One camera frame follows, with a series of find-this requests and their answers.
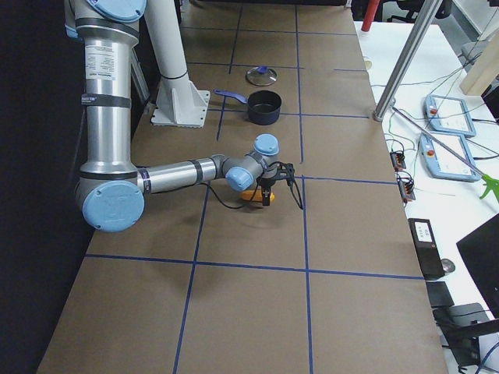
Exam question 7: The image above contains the metal rod green tip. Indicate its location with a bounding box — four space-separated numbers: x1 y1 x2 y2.
393 108 498 199

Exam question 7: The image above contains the upper teach pendant tablet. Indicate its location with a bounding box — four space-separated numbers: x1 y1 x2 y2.
424 94 476 138

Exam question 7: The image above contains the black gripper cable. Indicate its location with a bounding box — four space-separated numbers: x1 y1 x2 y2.
204 161 305 211

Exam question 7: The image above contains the teach pendant tablet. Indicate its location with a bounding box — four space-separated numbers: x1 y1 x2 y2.
419 132 480 182
424 94 476 138

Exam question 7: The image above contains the black monitor stand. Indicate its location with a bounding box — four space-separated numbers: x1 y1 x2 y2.
433 303 498 366

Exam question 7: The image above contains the wooden board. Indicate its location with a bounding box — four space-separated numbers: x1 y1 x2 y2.
460 9 498 96

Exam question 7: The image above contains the dark blue saucepan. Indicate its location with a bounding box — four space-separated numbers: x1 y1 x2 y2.
213 90 282 125

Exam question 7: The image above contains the lower orange connector block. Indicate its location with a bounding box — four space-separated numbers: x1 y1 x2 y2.
397 176 416 203

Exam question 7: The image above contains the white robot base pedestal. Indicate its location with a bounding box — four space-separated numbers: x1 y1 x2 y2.
145 0 211 128

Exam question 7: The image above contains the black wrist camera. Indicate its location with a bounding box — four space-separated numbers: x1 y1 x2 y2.
274 162 296 187

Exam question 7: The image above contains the lower teach pendant tablet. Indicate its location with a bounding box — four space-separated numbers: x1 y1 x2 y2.
419 132 480 182

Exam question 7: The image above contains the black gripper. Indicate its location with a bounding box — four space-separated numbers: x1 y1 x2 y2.
258 172 277 206

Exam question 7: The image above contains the red cylinder object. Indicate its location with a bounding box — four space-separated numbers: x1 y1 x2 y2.
361 0 381 33

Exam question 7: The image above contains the black monitor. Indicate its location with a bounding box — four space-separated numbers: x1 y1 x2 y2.
457 214 499 317

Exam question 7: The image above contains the black power supply box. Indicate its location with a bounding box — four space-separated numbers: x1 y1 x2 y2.
408 218 444 281

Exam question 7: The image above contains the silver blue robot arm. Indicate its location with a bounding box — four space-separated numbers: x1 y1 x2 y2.
64 1 279 232

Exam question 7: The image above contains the orange connector block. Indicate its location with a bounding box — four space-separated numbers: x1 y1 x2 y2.
390 151 406 171
397 176 416 203

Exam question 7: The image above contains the aluminium frame post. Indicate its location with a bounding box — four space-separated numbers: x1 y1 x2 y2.
373 0 442 122

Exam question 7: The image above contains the upper orange connector block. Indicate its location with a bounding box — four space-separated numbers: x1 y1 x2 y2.
390 151 406 171

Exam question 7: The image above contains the glass pot lid blue knob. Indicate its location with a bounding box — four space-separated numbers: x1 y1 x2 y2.
246 65 278 86

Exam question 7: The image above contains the yellow corn cob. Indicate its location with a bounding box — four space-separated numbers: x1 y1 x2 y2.
239 189 275 204

